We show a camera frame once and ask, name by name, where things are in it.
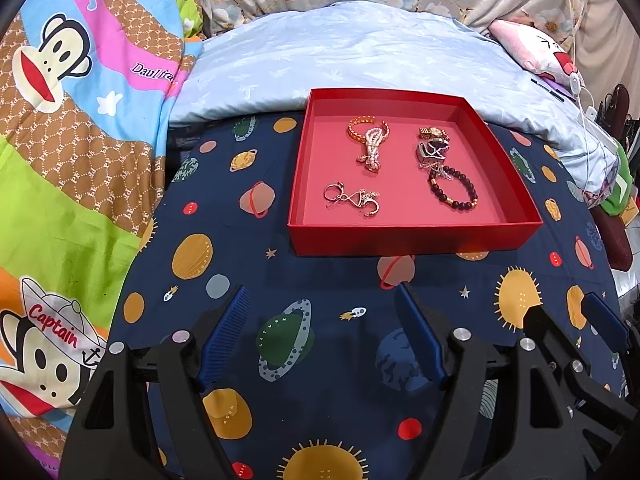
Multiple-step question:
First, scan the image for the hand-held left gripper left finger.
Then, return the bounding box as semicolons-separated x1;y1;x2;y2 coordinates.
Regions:
60;285;249;480

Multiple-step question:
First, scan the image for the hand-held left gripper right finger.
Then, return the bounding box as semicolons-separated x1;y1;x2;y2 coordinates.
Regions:
394;282;616;480

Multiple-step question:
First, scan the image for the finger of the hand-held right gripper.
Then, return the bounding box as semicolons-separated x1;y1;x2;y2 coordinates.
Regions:
522;304;640;461
581;292;636;393

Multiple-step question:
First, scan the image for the red cardboard box tray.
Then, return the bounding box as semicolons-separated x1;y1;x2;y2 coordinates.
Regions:
286;87;544;257

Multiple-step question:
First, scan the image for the dark wooden bead bracelet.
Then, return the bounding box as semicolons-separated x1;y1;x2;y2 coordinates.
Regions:
427;165;479;212

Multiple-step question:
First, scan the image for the silver infinity chain bracelet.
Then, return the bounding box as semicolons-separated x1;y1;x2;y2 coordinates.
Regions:
340;187;381;208

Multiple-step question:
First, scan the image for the silver ring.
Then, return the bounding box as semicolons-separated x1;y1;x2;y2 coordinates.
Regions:
322;182;346;209

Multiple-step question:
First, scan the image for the silver metal watch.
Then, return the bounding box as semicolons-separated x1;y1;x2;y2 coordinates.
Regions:
416;137;451;166

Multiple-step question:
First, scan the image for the pearl bracelet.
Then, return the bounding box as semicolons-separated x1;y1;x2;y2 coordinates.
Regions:
356;126;390;176

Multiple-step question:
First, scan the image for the navy planet print blanket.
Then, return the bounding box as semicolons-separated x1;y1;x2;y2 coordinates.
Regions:
107;110;631;480

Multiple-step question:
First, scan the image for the green cloth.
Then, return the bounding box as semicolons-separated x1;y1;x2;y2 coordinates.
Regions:
600;140;633;216

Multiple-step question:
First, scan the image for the gold bangle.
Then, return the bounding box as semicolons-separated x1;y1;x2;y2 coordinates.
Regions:
347;116;388;143

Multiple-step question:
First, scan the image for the colourful monkey print blanket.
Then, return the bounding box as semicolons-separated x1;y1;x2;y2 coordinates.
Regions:
0;0;206;461

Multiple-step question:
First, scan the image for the pink plush pillow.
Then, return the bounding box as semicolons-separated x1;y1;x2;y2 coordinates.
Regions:
487;17;583;88

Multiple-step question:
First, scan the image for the light blue quilt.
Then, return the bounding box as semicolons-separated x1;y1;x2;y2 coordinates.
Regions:
170;1;621;196

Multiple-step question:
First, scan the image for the white cable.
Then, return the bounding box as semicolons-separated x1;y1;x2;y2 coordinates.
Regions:
562;0;603;171

